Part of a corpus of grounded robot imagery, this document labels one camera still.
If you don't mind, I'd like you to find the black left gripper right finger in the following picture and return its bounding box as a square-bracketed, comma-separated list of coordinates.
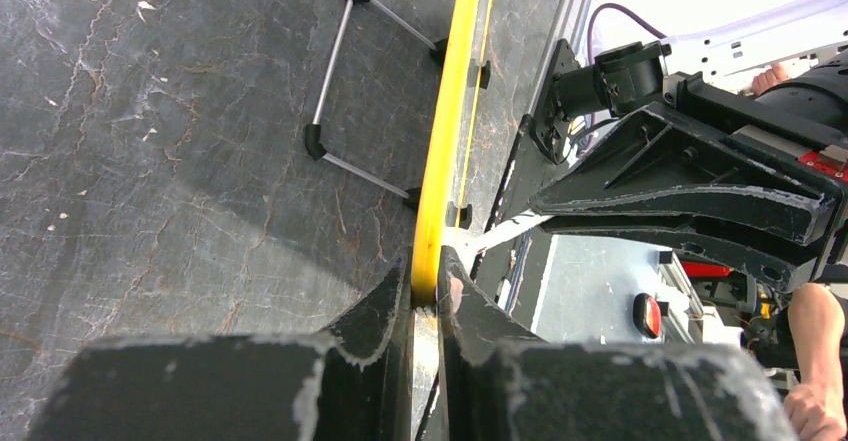
[437, 246, 795, 440]

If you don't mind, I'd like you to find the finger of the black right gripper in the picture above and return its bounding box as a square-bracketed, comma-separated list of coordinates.
[541, 215, 825, 293]
[529, 104, 835, 246]

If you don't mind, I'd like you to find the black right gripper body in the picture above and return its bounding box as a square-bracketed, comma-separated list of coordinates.
[664, 75, 847, 273]

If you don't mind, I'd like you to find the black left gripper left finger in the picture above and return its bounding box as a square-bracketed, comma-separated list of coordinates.
[29, 254, 414, 440]

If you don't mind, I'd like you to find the white whiteboard marker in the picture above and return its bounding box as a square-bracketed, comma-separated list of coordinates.
[461, 210, 553, 254]

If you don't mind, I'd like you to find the yellow framed whiteboard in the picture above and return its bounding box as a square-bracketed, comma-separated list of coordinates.
[410, 0, 493, 307]

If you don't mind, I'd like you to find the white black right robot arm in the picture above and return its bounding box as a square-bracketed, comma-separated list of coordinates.
[529, 0, 847, 292]

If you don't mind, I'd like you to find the person forearm in background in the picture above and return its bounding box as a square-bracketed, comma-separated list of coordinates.
[787, 283, 846, 399]

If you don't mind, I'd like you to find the black whiteboard clip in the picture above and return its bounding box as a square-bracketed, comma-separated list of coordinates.
[478, 60, 492, 90]
[445, 201, 473, 230]

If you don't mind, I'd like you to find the person hand in background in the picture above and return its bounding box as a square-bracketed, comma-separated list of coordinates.
[783, 383, 847, 441]

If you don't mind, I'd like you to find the red emergency stop button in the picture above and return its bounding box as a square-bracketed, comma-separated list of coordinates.
[632, 293, 663, 339]

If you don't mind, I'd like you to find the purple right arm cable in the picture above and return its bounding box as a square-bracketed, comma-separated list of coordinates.
[586, 1, 669, 68]

